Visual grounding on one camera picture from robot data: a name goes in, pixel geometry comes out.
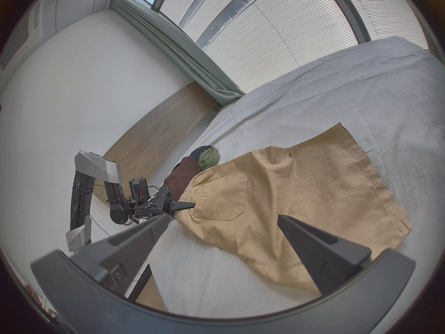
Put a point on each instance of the bed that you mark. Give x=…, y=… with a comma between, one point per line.
x=313, y=92

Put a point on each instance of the green garment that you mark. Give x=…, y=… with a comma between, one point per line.
x=210, y=158

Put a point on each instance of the window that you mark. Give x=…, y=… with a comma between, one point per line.
x=260, y=23

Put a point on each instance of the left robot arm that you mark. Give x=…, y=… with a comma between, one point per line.
x=78, y=204

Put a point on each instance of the dark grey garment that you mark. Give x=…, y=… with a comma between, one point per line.
x=197, y=152

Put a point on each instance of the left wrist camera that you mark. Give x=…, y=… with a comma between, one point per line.
x=143, y=183

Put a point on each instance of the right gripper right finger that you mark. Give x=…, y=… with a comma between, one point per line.
x=313, y=245

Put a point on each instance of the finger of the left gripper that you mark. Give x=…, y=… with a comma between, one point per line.
x=182, y=206

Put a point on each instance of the brown garment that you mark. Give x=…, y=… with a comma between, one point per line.
x=180, y=177

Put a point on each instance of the grey-green curtain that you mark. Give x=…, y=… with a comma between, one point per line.
x=173, y=43

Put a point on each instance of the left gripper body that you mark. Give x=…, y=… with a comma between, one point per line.
x=165, y=200

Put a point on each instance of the white ceiling air vent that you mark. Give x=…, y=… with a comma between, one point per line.
x=19, y=37

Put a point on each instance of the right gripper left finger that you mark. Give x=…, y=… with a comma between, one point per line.
x=132, y=245

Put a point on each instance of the tan shorts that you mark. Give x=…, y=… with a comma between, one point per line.
x=278, y=186

